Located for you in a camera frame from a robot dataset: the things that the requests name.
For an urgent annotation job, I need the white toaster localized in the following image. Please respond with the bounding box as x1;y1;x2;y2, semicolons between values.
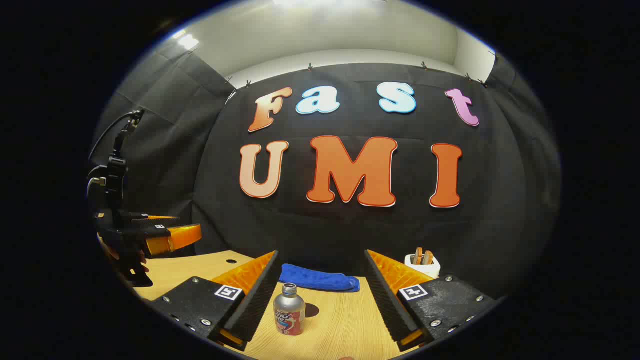
404;253;442;279

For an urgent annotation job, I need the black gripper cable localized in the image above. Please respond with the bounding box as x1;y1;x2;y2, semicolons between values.
88;110;137;162

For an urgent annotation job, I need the silver water bottle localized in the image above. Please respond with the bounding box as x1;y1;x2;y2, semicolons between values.
273;282;307;337

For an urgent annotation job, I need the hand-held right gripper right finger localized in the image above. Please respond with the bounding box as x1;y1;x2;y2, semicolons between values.
363;249;502;353

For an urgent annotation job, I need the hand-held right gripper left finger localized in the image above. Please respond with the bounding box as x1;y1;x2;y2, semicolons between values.
149;250;282;352

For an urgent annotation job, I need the blue towel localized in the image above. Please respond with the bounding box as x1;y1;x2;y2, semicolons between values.
278;263;361;293

